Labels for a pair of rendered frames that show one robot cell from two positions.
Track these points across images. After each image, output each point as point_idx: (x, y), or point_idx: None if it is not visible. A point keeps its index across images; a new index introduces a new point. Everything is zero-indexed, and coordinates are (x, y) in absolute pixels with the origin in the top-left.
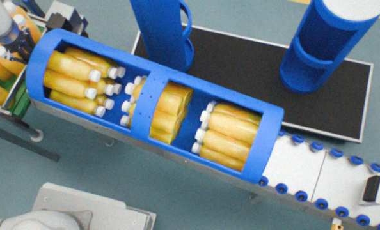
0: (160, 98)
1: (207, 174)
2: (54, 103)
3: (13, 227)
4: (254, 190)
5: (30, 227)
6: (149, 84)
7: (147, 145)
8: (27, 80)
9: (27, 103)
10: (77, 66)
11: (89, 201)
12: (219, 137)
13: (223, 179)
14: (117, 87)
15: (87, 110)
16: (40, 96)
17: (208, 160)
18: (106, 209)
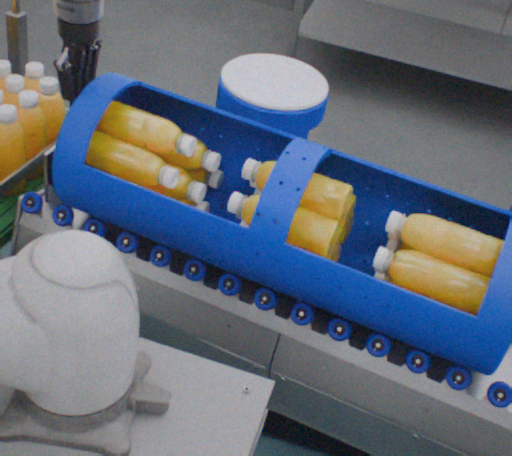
0: (313, 176)
1: (367, 405)
2: (99, 175)
3: (49, 234)
4: (475, 439)
5: (87, 236)
6: (299, 144)
7: (243, 328)
8: (67, 123)
9: (2, 235)
10: (160, 120)
11: (145, 342)
12: (426, 256)
13: (403, 417)
14: (204, 204)
15: None
16: (79, 157)
17: (407, 290)
18: (182, 361)
